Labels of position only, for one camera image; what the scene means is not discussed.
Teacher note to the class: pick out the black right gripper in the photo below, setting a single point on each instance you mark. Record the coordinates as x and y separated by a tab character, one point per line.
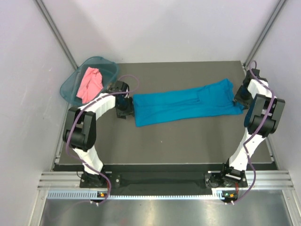
237	98

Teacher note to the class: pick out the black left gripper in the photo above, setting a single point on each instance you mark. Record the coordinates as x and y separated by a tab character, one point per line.
128	110

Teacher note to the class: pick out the blue t shirt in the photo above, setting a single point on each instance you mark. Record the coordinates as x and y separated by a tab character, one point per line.
211	100

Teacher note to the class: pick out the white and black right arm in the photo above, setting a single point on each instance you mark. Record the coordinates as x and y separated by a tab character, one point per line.
262	119

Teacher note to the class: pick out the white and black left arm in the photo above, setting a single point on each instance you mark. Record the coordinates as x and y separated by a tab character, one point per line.
80	133

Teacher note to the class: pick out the teal plastic bin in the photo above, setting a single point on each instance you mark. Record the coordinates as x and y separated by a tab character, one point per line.
108	69

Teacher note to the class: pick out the pink t shirt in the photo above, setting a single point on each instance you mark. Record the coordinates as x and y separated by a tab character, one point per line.
90	85

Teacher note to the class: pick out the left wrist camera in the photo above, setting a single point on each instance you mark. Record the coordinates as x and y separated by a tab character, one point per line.
119	86

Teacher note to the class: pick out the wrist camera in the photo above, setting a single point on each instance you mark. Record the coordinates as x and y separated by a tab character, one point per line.
119	86
249	76

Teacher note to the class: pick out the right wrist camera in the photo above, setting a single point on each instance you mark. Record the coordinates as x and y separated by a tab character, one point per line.
249	76

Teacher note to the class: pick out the aluminium front rail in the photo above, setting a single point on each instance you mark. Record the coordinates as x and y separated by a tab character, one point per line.
265	180

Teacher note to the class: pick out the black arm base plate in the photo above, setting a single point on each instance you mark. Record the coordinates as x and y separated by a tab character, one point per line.
164	179

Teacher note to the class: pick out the right aluminium frame post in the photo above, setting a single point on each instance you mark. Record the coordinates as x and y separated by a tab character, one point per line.
265	31

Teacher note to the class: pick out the aluminium frame post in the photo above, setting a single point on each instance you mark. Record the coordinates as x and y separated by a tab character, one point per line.
51	23
265	31

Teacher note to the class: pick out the slotted grey cable duct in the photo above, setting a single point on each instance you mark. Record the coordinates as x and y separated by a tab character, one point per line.
97	195

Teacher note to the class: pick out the left aluminium frame post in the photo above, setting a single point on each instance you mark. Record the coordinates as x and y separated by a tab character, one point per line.
51	23

